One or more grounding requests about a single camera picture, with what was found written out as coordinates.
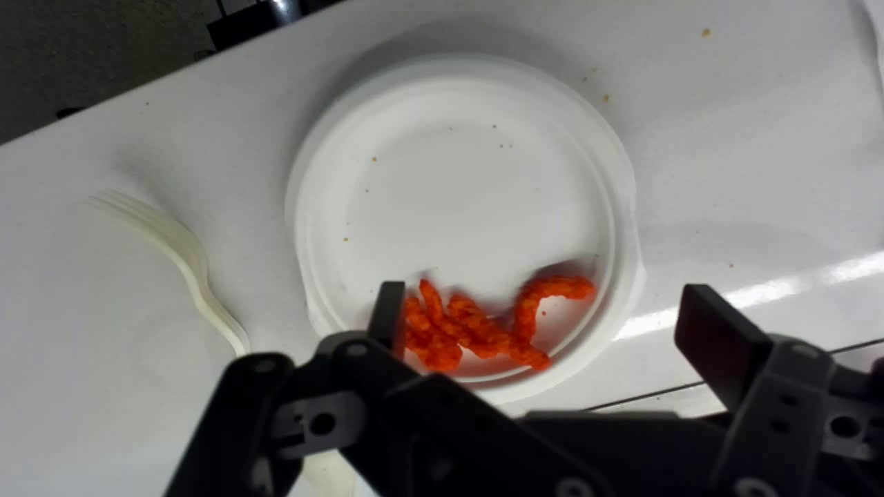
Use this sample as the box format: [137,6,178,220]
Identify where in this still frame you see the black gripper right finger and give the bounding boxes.
[673,283,884,497]

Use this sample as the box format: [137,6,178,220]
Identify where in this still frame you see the white paper plate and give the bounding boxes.
[285,56,644,402]

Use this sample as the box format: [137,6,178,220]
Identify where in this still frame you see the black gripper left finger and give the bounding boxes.
[163,281,606,497]

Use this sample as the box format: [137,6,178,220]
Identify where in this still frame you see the white plastic fork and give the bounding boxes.
[94,191,247,355]

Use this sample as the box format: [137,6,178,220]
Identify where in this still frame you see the orange snack pieces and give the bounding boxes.
[401,274,597,373]

